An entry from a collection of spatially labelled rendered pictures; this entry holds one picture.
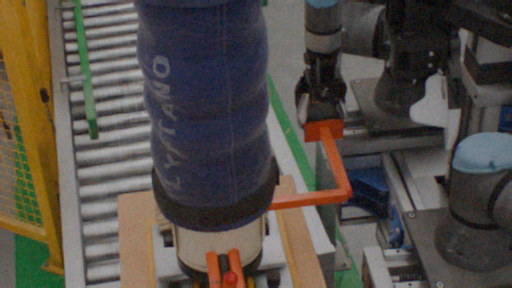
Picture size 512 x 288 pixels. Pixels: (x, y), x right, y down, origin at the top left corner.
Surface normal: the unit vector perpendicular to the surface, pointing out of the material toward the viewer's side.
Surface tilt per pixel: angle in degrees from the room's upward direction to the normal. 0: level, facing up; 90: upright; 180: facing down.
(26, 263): 0
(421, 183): 0
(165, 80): 79
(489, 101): 90
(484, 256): 73
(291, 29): 0
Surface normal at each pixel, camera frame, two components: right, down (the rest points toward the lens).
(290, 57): -0.07, -0.80
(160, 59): -0.51, 0.37
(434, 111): 0.04, 0.07
